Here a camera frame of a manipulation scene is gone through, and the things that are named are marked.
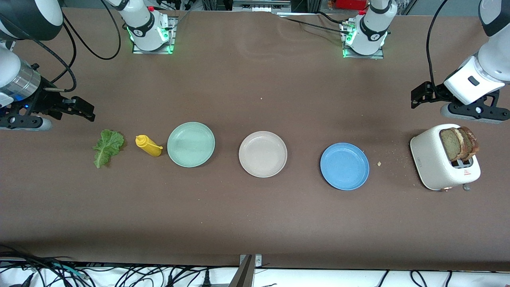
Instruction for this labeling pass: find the beige round plate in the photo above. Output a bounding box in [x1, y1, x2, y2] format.
[239, 131, 288, 178]

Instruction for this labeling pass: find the green round plate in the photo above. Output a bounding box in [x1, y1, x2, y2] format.
[167, 122, 216, 168]

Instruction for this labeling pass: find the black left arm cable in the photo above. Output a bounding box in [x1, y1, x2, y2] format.
[426, 0, 447, 100]

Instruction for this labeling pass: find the white two-slot toaster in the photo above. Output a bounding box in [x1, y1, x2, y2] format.
[410, 124, 481, 192]

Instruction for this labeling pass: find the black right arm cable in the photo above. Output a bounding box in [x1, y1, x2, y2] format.
[0, 0, 122, 93]

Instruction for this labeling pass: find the yellow mustard squeeze bottle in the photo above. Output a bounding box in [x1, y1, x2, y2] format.
[135, 135, 163, 157]

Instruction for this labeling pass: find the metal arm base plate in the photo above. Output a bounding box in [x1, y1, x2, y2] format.
[131, 16, 177, 54]
[341, 22, 385, 59]

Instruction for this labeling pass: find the red box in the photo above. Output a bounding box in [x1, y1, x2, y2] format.
[329, 0, 369, 10]

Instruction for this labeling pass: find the blue round plate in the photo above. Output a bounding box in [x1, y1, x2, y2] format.
[320, 143, 370, 191]

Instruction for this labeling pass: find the teal cable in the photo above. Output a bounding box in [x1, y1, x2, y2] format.
[50, 262, 86, 278]

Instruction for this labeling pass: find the light crust bread slice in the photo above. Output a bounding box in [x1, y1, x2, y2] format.
[439, 128, 467, 162]

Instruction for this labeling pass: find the green lettuce leaf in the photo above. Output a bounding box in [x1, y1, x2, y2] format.
[92, 129, 125, 169]

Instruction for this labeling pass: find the dark crust bread slice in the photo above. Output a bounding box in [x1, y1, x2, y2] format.
[458, 126, 480, 161]

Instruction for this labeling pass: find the metal table edge bracket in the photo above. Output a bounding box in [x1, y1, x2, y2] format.
[238, 254, 263, 287]

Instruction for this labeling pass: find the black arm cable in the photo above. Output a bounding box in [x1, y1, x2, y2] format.
[0, 0, 122, 93]
[426, 0, 447, 100]

